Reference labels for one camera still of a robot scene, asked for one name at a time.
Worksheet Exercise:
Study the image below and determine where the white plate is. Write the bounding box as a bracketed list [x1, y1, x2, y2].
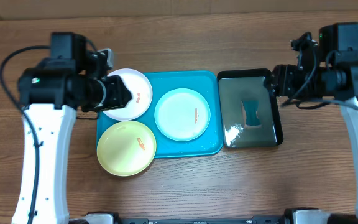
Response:
[104, 68, 153, 121]

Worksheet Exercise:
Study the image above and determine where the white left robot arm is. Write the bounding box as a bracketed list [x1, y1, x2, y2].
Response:
[12, 32, 132, 223]

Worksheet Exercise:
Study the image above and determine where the teal plastic tray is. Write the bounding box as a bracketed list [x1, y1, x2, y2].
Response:
[96, 70, 224, 159]

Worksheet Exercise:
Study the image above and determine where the black water tray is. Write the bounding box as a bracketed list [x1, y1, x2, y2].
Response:
[217, 68, 283, 148]

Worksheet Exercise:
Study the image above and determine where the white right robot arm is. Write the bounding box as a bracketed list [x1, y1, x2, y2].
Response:
[265, 22, 358, 223]

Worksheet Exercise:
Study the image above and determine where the light blue plate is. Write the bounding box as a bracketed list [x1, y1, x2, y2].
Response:
[154, 88, 211, 142]

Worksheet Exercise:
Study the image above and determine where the yellow plate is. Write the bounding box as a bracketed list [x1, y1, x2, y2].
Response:
[96, 121, 157, 177]

